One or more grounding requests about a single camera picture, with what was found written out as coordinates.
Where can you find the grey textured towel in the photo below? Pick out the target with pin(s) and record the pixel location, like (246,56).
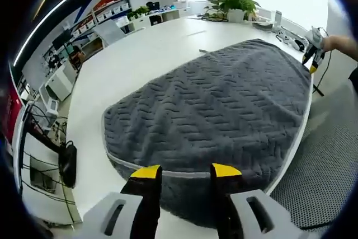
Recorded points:
(212,104)

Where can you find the person's right hand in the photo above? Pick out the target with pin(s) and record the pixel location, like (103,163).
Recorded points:
(334,43)

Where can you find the white handheld controller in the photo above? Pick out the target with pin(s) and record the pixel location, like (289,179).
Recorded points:
(283,39)
(297,44)

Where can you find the black bag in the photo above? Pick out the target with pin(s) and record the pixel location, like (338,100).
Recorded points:
(68,166)

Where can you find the white square plant pot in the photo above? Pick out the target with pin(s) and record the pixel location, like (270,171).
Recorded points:
(236,15)

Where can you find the white drawer cabinet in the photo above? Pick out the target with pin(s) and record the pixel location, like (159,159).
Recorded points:
(60,82)

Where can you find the small black monitor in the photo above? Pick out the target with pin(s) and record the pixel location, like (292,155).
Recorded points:
(153,5)

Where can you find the white low cabinet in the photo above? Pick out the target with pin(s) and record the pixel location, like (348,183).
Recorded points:
(140,23)

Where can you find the small green plant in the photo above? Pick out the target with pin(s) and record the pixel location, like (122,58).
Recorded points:
(138,13)

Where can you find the shelving with white bins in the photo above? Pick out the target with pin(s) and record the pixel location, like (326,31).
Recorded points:
(112,12)

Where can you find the curved ceiling light strip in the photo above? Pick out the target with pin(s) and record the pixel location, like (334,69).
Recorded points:
(47,15)

